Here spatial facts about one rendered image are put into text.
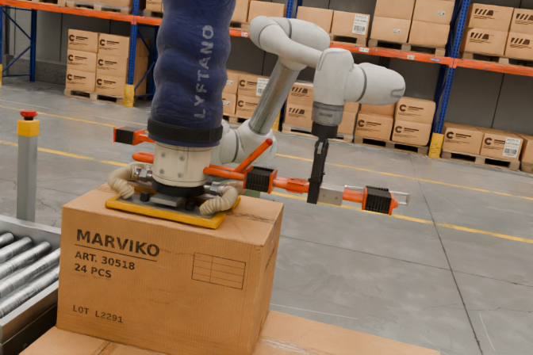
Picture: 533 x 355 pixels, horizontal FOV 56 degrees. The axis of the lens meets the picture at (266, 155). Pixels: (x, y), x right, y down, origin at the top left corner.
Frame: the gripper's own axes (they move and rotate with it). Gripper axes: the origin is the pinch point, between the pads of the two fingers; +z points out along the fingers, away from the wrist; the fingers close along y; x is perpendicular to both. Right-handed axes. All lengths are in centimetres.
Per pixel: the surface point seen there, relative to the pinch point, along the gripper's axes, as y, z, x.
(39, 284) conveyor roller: 0, 53, -90
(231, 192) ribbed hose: 7.5, 3.4, -23.3
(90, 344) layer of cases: 23, 53, -56
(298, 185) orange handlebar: 3.3, -1.3, -4.6
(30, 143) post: -50, 17, -132
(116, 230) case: 19, 17, -53
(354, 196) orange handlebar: 3.1, -1.1, 11.7
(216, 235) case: 18.2, 12.9, -23.4
